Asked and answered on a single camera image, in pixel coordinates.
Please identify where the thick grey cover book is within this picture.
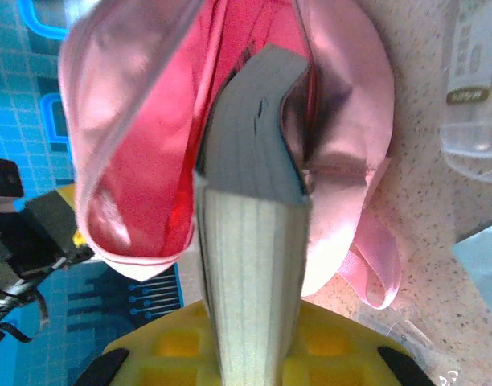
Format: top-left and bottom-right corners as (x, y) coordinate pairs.
(193, 42), (315, 386)

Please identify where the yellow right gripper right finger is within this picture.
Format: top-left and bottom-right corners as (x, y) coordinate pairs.
(284, 301), (438, 386)

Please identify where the pink student backpack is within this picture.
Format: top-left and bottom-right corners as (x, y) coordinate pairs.
(56, 0), (404, 310)

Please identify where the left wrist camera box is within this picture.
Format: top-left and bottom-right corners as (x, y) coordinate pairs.
(0, 157), (26, 214)

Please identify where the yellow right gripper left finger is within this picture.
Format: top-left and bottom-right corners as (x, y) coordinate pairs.
(75, 301), (223, 386)

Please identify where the clear plastic case with label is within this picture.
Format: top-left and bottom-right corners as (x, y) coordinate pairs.
(438, 0), (492, 184)

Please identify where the black cable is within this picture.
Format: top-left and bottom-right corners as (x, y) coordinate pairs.
(0, 281), (51, 351)

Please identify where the small light blue notebook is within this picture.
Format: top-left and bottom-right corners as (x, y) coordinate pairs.
(450, 219), (492, 326)

